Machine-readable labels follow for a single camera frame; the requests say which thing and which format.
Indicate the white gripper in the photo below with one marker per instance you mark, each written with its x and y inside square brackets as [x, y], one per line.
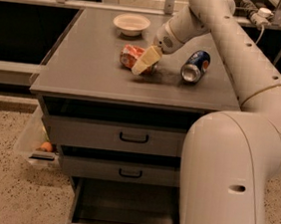
[165, 40]

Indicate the crushed orange coke can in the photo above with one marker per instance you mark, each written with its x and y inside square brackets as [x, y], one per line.
[129, 55]

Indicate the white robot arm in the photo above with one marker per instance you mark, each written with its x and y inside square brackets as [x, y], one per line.
[227, 157]

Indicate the blue pepsi can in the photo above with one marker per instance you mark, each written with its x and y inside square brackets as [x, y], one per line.
[195, 67]

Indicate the grey drawer cabinet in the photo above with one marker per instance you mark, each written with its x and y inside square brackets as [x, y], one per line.
[85, 79]

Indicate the top grey drawer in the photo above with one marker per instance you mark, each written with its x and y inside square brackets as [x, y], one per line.
[113, 135]

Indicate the grey drawer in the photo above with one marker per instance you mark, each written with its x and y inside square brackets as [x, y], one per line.
[113, 135]
[111, 202]
[119, 171]

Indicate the middle grey drawer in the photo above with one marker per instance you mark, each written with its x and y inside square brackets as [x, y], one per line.
[119, 171]

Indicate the bottom grey drawer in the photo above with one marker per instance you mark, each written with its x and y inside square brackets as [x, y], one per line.
[111, 202]

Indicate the white bowl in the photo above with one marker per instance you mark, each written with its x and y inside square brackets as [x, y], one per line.
[131, 24]

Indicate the white power strip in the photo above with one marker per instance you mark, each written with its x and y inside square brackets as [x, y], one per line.
[258, 16]

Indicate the orange fruit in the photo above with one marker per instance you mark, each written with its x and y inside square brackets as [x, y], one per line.
[47, 147]

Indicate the clear plastic bin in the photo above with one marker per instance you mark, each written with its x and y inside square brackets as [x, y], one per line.
[30, 140]

